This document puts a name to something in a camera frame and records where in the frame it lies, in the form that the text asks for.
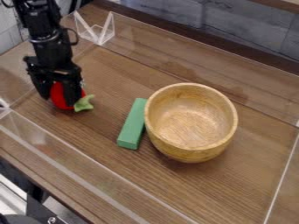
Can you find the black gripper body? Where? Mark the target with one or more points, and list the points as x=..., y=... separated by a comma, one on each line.
x=44, y=75

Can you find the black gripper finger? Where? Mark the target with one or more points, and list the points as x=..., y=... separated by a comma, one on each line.
x=71, y=90
x=43, y=85

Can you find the red plush fruit green leaf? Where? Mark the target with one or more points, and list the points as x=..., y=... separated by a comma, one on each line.
x=59, y=101

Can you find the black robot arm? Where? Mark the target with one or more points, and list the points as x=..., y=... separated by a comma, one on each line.
x=40, y=17

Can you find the green rectangular block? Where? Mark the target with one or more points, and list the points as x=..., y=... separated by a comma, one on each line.
x=131, y=132

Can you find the wooden bowl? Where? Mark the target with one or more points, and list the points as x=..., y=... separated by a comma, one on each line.
x=191, y=121

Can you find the clear acrylic tray enclosure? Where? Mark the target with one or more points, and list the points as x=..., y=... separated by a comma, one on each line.
x=66, y=150

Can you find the black metal stand bracket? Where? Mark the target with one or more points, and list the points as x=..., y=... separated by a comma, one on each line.
x=39, y=212

